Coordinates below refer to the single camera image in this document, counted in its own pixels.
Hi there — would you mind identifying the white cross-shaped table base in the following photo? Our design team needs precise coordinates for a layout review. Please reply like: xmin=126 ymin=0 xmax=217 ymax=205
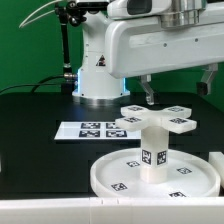
xmin=115 ymin=105 xmax=197 ymax=134

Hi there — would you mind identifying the white block at right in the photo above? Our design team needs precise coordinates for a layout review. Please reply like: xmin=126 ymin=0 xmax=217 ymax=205
xmin=209 ymin=152 xmax=224 ymax=187

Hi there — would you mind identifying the white round table top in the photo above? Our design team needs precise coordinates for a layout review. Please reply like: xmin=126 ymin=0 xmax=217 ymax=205
xmin=90 ymin=148 xmax=221 ymax=198

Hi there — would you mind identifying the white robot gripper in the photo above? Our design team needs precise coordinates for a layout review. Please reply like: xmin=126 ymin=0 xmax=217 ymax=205
xmin=105 ymin=11 xmax=224 ymax=105

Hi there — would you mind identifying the white marker sheet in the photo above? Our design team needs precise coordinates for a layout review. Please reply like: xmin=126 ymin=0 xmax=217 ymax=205
xmin=55 ymin=122 xmax=141 ymax=140

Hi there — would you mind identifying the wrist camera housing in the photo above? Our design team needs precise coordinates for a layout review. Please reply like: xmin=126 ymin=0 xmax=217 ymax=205
xmin=107 ymin=0 xmax=172 ymax=19

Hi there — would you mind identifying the black cable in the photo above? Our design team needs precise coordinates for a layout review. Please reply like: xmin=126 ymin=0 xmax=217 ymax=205
xmin=0 ymin=75 xmax=68 ymax=96

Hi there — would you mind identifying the white front rail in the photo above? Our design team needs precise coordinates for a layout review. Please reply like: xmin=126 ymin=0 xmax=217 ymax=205
xmin=0 ymin=197 xmax=224 ymax=224

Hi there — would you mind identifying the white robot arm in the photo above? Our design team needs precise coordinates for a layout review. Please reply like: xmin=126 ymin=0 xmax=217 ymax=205
xmin=75 ymin=0 xmax=224 ymax=104

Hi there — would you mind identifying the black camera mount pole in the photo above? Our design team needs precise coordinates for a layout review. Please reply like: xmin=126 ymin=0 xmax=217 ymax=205
xmin=55 ymin=1 xmax=86 ymax=95

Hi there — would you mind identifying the white cable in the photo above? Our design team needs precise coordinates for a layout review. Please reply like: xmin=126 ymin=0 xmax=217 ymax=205
xmin=18 ymin=0 xmax=64 ymax=29

